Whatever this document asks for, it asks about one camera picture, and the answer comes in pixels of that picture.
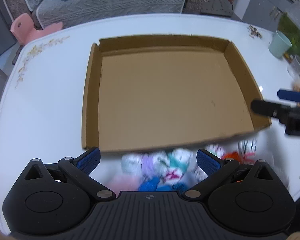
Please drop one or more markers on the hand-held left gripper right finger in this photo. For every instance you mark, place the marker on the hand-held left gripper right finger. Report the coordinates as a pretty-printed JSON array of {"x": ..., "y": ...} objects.
[{"x": 208, "y": 162}]

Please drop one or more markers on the pink plastic chair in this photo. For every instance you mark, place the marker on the pink plastic chair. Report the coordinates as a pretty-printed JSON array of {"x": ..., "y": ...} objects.
[{"x": 22, "y": 27}]

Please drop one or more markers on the pale green cup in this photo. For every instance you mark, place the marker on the pale green cup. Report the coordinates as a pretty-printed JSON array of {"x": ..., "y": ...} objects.
[{"x": 278, "y": 43}]

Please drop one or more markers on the pile of rolled socks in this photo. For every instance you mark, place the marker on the pile of rolled socks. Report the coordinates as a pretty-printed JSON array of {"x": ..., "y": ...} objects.
[{"x": 177, "y": 162}]

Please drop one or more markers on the shallow cardboard box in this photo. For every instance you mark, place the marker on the shallow cardboard box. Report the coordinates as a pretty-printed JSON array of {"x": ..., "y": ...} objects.
[{"x": 165, "y": 92}]

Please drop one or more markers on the clear drinking glass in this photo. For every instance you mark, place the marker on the clear drinking glass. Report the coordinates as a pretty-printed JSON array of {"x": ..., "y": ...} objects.
[{"x": 296, "y": 66}]

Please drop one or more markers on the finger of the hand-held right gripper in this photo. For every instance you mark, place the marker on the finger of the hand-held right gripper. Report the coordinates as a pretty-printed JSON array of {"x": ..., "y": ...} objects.
[
  {"x": 267, "y": 108},
  {"x": 290, "y": 95}
]

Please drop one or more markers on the clear jar with green plant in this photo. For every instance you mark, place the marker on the clear jar with green plant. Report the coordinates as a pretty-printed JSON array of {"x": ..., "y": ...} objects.
[{"x": 295, "y": 35}]

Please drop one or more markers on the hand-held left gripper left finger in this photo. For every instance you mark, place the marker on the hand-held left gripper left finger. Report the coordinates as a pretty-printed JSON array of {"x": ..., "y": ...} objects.
[{"x": 88, "y": 161}]

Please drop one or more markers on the scattered seed shells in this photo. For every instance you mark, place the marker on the scattered seed shells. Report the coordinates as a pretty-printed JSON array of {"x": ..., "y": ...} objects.
[{"x": 254, "y": 31}]

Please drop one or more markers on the grey quilted sofa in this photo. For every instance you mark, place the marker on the grey quilted sofa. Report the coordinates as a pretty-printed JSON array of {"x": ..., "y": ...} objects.
[{"x": 102, "y": 7}]

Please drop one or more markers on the grey cabinet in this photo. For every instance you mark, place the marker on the grey cabinet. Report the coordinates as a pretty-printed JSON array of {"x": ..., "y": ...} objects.
[{"x": 260, "y": 2}]

